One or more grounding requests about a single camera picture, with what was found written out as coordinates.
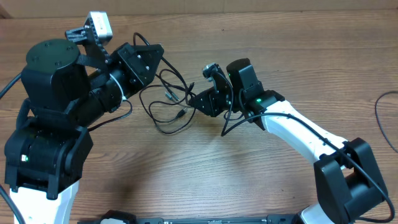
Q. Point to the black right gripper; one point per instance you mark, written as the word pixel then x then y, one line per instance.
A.
pixel 208 98

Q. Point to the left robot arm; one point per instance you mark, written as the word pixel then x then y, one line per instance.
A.
pixel 68 93

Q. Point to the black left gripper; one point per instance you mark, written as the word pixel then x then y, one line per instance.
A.
pixel 127 61

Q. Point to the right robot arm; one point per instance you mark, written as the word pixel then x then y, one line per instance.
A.
pixel 349 183

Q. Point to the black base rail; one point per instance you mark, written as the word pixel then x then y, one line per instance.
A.
pixel 214 221

